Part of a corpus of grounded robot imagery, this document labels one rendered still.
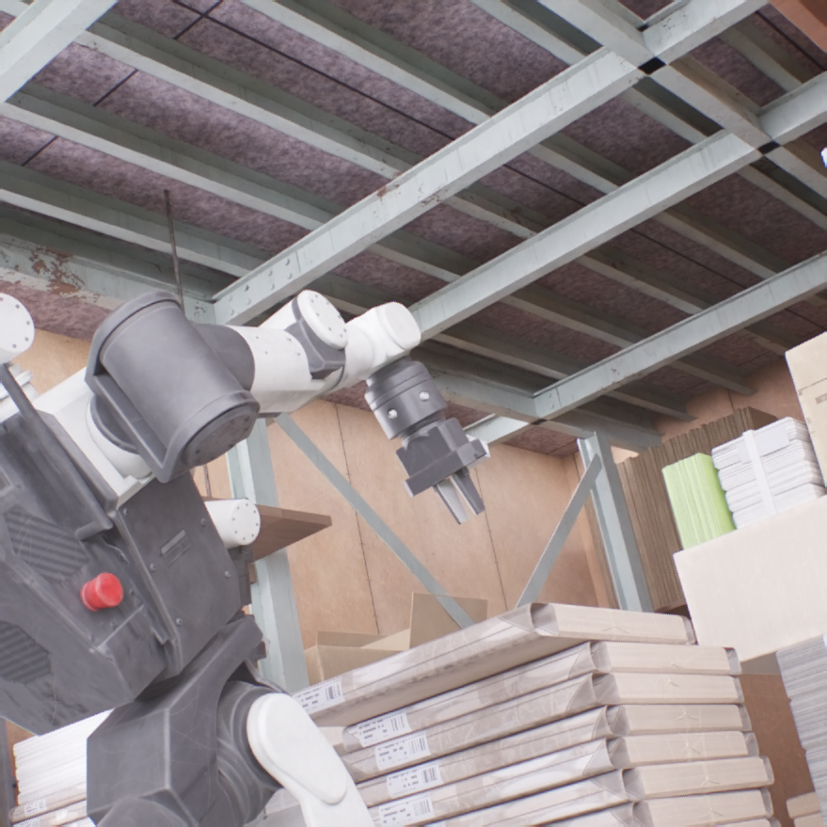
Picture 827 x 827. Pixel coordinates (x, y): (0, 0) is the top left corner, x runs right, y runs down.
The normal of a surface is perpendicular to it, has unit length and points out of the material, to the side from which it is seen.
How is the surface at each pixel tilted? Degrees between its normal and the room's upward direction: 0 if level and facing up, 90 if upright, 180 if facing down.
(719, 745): 90
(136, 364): 105
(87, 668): 142
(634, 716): 90
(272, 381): 123
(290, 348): 76
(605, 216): 90
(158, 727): 82
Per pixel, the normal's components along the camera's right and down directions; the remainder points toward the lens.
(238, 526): 0.80, -0.10
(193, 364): 0.36, -0.55
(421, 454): -0.48, 0.20
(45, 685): -0.24, 0.61
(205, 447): 0.62, 0.74
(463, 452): 0.17, -0.18
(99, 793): -0.64, -0.31
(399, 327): 0.81, -0.49
